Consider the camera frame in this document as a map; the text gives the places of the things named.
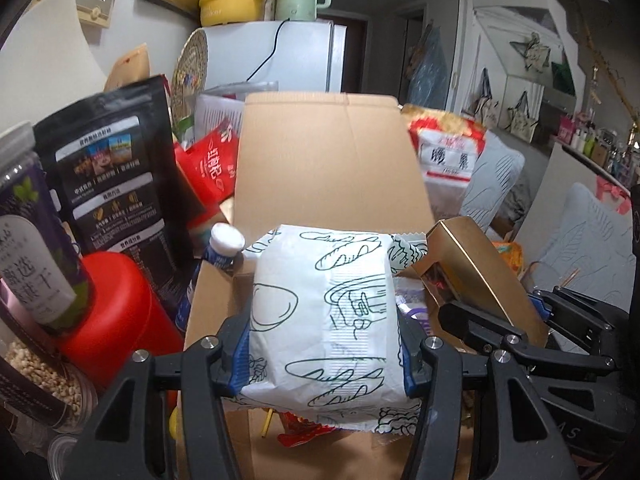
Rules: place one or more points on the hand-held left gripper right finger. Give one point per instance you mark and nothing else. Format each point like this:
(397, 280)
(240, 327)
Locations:
(407, 375)

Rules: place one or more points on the red snack bag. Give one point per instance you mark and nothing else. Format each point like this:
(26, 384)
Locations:
(215, 165)

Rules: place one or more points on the brown kraft paper pouch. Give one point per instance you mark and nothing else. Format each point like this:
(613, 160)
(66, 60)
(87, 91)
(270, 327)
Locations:
(127, 67)

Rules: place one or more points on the gold cardboard box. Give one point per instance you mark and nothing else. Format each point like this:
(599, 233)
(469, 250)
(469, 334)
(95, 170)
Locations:
(475, 260)

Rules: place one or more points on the round woven tray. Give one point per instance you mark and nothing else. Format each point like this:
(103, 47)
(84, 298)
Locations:
(190, 70)

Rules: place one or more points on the hanging canvas tote bag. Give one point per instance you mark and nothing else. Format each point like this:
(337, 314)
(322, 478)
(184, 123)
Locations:
(522, 120)
(485, 105)

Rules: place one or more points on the white plastic board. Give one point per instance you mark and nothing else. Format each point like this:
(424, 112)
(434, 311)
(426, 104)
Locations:
(55, 60)

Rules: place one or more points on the white green-print snack packet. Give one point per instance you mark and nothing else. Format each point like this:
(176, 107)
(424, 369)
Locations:
(407, 255)

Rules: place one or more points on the white bread-print snack packet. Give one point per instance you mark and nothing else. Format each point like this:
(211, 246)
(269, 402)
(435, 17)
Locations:
(320, 320)

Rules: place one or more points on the row of cosmetic bottles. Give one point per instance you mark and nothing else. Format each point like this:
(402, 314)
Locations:
(600, 145)

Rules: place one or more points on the red plastic canister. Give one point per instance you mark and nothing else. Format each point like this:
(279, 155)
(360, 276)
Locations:
(125, 320)

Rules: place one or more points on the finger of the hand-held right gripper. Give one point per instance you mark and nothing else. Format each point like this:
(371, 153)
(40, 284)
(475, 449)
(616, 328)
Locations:
(460, 322)
(539, 304)

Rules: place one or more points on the white fridge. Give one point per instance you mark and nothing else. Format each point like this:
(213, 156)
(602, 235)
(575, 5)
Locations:
(310, 55)

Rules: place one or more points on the white-cap blue bottle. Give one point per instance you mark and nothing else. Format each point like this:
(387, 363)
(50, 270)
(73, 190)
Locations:
(225, 245)

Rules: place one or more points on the red snack packet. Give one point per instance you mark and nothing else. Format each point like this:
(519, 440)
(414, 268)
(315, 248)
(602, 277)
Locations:
(305, 430)

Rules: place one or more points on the blue hanging plastic cover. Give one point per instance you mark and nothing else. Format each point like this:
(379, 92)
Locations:
(427, 70)

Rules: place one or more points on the white panel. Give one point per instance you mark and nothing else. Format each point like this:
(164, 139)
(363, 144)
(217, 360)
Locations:
(550, 195)

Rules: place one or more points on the tall labelled plastic jar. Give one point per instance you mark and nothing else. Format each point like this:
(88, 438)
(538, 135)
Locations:
(35, 240)

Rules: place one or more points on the black stand-up pouch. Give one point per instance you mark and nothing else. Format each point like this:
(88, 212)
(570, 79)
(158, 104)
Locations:
(115, 185)

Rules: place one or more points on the purple snack packet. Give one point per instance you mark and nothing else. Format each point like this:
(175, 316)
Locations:
(412, 302)

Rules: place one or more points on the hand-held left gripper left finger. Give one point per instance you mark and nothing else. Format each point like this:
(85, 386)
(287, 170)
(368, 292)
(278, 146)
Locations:
(240, 365)

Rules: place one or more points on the orange snack bag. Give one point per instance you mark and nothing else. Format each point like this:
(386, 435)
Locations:
(507, 260)

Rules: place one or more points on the red and clear nut bag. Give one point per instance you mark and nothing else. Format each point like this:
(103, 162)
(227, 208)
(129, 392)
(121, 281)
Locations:
(447, 155)

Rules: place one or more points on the clear plastic jar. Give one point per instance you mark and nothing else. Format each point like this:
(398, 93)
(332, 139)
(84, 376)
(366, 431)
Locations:
(45, 380)

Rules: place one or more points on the white striped plastic bag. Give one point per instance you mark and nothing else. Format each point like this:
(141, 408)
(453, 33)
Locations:
(220, 110)

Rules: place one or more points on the grey cushioned chair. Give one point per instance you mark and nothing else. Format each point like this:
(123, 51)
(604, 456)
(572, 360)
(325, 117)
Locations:
(590, 240)
(492, 175)

